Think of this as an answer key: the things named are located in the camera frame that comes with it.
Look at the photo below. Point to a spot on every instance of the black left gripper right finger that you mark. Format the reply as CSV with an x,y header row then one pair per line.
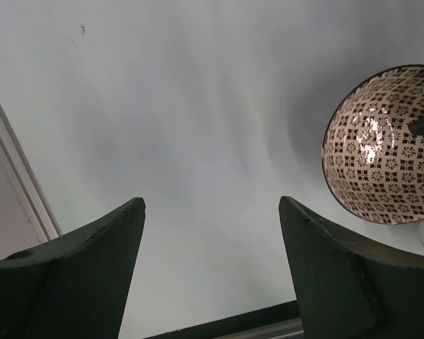
x,y
348,285

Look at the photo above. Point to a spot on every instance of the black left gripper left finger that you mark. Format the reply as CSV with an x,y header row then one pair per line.
x,y
74,286

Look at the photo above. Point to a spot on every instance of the brown white patterned bowl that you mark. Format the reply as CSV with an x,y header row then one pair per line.
x,y
372,164

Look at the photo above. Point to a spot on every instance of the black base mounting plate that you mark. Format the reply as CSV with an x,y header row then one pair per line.
x,y
287,311

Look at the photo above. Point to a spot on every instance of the aluminium frame rail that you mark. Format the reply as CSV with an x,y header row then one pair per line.
x,y
26,219

